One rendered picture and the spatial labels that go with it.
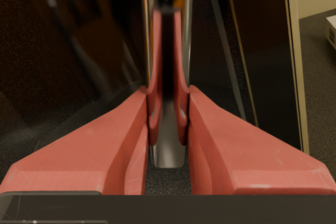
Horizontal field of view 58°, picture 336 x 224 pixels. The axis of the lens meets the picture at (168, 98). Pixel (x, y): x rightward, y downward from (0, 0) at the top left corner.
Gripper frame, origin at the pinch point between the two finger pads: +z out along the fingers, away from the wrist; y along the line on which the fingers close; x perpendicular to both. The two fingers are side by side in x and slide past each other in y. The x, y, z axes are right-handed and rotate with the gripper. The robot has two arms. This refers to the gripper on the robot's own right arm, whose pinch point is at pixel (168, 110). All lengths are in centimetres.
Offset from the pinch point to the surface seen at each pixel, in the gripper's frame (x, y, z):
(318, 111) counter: 15.7, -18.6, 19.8
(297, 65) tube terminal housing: 0.9, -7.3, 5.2
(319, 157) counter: 16.5, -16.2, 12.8
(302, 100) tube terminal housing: 3.4, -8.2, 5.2
